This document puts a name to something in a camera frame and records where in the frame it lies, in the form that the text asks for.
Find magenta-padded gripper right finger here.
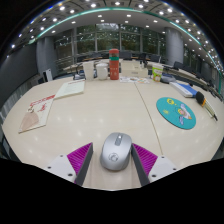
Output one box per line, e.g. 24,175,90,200
130,143,178,187

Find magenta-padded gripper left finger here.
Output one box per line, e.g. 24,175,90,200
44,142,94,187

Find silver computer mouse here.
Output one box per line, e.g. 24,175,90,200
99,132,133,172

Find round teal cartoon mouse pad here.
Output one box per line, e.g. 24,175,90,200
155,96,197,131

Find red-printed paper leaflet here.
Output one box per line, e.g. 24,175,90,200
18,94,56,134

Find white paper booklet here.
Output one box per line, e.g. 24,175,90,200
53,79,86,100

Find blue and white book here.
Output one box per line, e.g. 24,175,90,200
169,81,198,99

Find black handheld microphone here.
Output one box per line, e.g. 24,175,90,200
195,91,219,122

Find black carrying case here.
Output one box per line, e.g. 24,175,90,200
159,74,177,84

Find printed paper cup with straw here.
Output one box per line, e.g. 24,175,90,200
151,63,164,83

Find white paper cup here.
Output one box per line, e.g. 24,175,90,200
82,61,95,81

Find white mug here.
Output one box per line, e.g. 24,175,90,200
95,62,110,81

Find white cardboard box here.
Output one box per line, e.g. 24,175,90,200
119,59,149,79

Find red drink bottle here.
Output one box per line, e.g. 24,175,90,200
108,48,120,81

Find ceiling lights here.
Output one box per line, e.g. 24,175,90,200
10,0,224,73

